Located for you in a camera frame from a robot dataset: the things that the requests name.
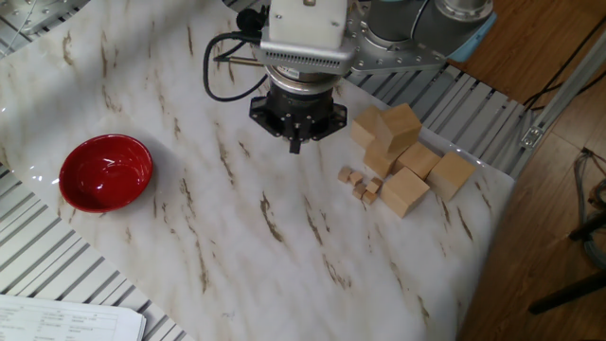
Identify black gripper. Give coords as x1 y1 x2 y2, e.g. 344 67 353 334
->
249 86 349 154

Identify large wooden cube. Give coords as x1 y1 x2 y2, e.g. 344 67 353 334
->
350 104 383 149
363 139 408 180
394 141 442 181
425 151 477 203
376 102 423 153
380 166 431 219

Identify white printed paper stack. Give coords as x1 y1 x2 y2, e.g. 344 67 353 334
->
0 294 147 341

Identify white marble pattern board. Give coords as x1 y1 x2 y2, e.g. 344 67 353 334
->
0 0 516 341

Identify red glossy bowl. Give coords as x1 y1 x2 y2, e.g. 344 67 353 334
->
58 134 154 214

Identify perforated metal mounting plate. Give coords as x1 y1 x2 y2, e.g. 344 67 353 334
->
0 0 91 37

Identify black stand legs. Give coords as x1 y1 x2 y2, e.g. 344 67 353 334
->
527 215 606 316

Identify white wrist mount housing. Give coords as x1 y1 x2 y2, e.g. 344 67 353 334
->
258 0 358 76

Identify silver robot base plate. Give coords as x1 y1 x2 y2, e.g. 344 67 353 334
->
347 7 449 76

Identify black gripper cable bundle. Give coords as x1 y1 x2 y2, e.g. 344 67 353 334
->
202 5 272 103

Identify thin black floor cable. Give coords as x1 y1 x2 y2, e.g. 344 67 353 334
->
523 16 606 113

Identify aluminium frame rail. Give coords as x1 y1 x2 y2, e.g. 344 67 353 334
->
510 27 606 179

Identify grey cable bundle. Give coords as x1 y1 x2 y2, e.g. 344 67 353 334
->
572 149 606 271

